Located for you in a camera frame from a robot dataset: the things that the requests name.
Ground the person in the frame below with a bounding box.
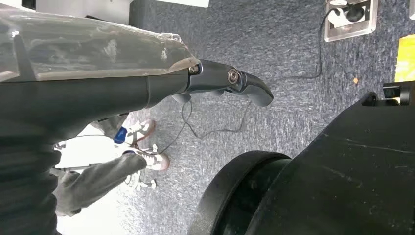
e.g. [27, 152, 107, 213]
[51, 113, 170, 217]

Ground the white furniture panel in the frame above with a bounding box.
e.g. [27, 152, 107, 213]
[0, 0, 210, 26]

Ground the ribbed grey left arm sleeve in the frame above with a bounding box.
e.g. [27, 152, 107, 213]
[0, 135, 62, 235]

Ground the black base wheel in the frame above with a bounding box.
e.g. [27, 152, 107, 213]
[187, 150, 293, 235]

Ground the silver floor socket box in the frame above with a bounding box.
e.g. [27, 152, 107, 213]
[324, 0, 379, 43]

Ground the thin black floor cable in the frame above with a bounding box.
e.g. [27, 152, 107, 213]
[159, 98, 252, 155]

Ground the black power cable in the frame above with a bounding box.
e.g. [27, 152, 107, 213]
[285, 7, 341, 80]

